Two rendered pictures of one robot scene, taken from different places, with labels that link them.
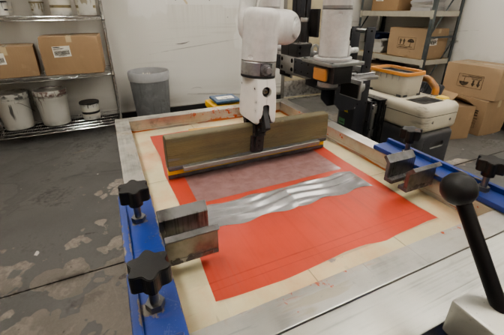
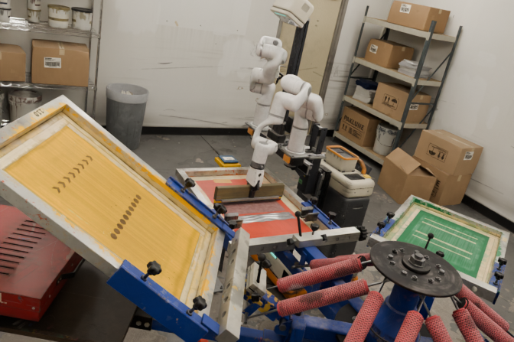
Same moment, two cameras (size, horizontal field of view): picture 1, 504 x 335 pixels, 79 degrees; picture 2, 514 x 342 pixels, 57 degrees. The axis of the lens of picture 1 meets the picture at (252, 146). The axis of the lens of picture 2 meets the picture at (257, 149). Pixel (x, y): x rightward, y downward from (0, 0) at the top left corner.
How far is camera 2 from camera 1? 1.80 m
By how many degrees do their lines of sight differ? 8
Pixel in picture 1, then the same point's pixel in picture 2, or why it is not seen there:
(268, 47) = (263, 158)
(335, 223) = (278, 228)
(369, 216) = (290, 227)
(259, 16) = (261, 148)
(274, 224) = (256, 225)
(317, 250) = (270, 233)
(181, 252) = not seen: hidden behind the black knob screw
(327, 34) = (293, 139)
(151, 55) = (130, 70)
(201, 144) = (229, 191)
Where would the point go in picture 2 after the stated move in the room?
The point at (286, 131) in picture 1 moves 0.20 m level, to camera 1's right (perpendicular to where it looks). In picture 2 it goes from (265, 190) to (300, 196)
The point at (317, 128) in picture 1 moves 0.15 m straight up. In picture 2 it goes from (278, 190) to (284, 166)
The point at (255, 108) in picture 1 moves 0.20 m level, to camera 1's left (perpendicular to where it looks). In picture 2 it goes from (254, 180) to (216, 174)
